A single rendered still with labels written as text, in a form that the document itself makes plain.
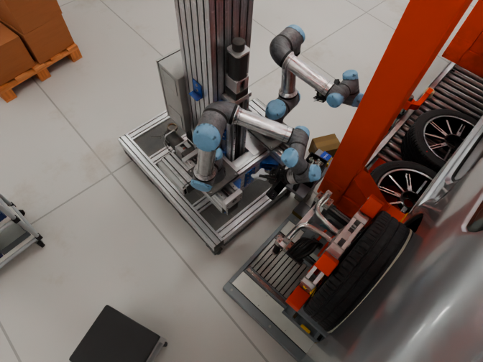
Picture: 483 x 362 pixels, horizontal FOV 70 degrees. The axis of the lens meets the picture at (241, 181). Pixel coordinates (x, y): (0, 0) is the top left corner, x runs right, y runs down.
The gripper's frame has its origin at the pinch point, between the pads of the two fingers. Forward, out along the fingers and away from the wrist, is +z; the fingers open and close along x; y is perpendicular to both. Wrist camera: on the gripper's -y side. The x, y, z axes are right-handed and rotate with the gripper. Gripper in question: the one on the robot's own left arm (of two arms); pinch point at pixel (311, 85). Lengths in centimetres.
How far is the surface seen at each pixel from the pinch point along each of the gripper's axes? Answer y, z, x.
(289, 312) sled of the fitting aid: 84, -28, 118
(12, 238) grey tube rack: 191, 122, 37
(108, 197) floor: 124, 126, 60
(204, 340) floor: 137, 3, 117
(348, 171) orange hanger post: 17, -34, 38
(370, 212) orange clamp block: 39, -64, 34
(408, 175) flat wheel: -43, -37, 91
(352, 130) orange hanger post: 16.3, -39.1, 7.7
